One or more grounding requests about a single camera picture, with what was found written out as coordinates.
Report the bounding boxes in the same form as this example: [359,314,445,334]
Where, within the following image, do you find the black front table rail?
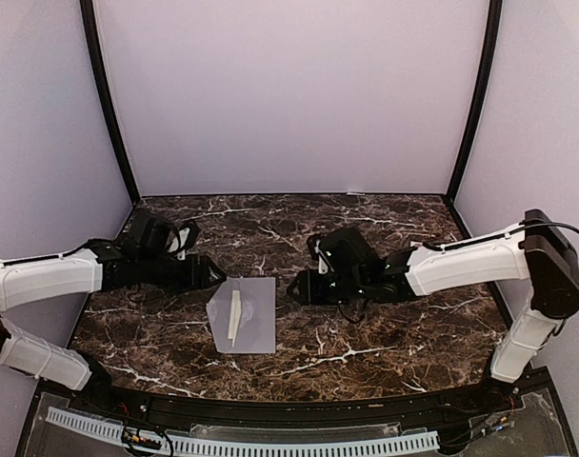
[110,387,483,429]

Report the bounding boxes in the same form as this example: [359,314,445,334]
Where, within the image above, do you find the black frame post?
[445,0,503,207]
[79,0,141,206]

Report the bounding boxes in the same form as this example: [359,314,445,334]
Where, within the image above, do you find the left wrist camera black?
[176,220,200,260]

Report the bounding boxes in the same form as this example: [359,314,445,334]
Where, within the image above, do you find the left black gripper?
[139,251,226,295]

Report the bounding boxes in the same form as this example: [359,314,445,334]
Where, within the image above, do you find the right black frame post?
[445,0,503,207]

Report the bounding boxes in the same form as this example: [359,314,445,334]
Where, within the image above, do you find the grey envelope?
[207,277,276,354]

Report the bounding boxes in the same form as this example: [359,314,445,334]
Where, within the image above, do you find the left black frame post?
[79,0,141,206]

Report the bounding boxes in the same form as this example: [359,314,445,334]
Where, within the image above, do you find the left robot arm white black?
[0,211,227,415]

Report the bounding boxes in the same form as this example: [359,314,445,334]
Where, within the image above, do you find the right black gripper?
[287,268,368,305]

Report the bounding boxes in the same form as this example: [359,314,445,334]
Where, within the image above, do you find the white slotted cable duct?
[46,407,440,457]

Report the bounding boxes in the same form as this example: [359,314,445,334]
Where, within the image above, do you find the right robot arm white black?
[287,209,579,413]

